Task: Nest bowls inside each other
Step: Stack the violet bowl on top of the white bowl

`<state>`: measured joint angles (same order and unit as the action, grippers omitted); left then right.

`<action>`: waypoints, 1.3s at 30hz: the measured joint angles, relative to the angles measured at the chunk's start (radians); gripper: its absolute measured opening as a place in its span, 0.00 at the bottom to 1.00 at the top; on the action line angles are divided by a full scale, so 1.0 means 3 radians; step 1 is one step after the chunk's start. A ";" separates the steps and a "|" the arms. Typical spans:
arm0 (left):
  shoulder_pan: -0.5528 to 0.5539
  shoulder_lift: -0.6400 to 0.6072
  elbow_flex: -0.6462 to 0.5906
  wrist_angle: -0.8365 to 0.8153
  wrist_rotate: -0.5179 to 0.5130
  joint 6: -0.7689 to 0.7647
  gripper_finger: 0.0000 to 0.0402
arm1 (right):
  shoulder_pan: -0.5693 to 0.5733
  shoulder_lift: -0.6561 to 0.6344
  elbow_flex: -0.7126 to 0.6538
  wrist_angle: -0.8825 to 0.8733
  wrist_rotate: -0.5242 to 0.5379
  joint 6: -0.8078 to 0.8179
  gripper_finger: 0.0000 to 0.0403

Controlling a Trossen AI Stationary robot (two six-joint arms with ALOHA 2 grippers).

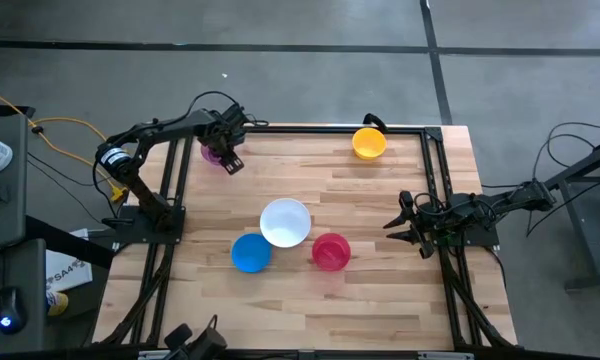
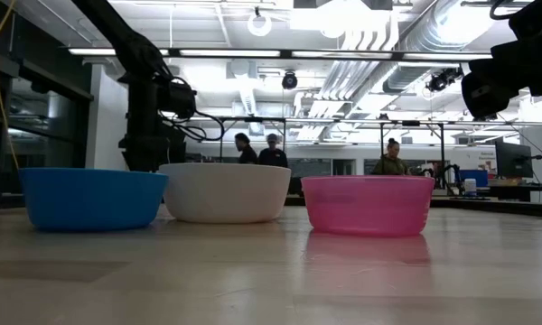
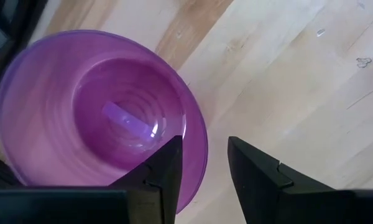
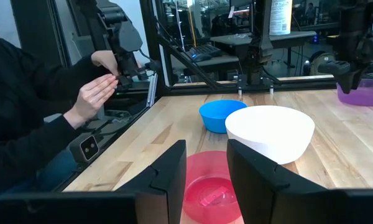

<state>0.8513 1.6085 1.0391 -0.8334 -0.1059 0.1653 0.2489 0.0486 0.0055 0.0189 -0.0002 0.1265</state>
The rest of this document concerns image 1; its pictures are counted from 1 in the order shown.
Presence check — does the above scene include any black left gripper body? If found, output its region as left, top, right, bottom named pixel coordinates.
left=197, top=104, right=252, bottom=152

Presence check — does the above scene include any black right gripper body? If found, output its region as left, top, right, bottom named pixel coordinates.
left=399, top=189, right=449, bottom=260

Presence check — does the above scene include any purple plastic bowl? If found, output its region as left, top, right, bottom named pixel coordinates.
left=200, top=142, right=227, bottom=167

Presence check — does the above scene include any red plastic bowl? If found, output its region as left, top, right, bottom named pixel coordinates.
left=311, top=232, right=352, bottom=273

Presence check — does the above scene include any yellow plastic bowl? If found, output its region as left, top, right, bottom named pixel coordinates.
left=351, top=126, right=388, bottom=161

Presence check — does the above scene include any blue plastic bowl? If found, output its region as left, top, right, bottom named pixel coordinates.
left=230, top=232, right=273, bottom=274

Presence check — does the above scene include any large white bowl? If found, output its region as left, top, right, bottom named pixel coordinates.
left=259, top=197, right=313, bottom=249

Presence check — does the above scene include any black metal side desk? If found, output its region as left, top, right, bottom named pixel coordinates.
left=531, top=137, right=600, bottom=292

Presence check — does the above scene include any black cart strut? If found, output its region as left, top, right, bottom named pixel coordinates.
left=24, top=214, right=116, bottom=270

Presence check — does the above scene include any white printed cardboard box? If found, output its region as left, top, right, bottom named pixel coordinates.
left=44, top=228, right=94, bottom=293

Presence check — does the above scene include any yellow and white cup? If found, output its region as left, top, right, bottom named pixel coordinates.
left=46, top=290, right=70, bottom=318

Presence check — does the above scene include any grey equipment cart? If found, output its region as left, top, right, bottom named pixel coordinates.
left=0, top=103, right=49, bottom=354

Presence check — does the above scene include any black computer mouse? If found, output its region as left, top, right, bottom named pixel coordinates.
left=0, top=286, right=27, bottom=335

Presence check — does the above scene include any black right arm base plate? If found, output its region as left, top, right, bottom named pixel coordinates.
left=432, top=207, right=501, bottom=249

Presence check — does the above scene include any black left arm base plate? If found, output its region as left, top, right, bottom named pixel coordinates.
left=113, top=204, right=187, bottom=246

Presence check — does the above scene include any black aluminium table frame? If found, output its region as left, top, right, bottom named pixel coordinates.
left=82, top=123, right=519, bottom=360

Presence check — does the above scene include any large black frame clamp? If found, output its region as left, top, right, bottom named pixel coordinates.
left=362, top=112, right=389, bottom=134

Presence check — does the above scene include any looped black cable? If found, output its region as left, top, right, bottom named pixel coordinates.
left=531, top=121, right=600, bottom=191

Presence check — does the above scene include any straight black cable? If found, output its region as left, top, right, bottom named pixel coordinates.
left=525, top=178, right=600, bottom=237

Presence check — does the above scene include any short yellow extension cable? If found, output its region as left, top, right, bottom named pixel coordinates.
left=32, top=116, right=109, bottom=144

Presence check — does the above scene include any thin black floor cable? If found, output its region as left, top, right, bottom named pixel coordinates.
left=27, top=151, right=99, bottom=189
left=27, top=159, right=104, bottom=224

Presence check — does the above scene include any long yellow extension cable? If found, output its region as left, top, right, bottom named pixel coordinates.
left=0, top=83, right=129, bottom=204

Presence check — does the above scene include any black camera device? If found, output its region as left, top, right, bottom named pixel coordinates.
left=162, top=314, right=229, bottom=360

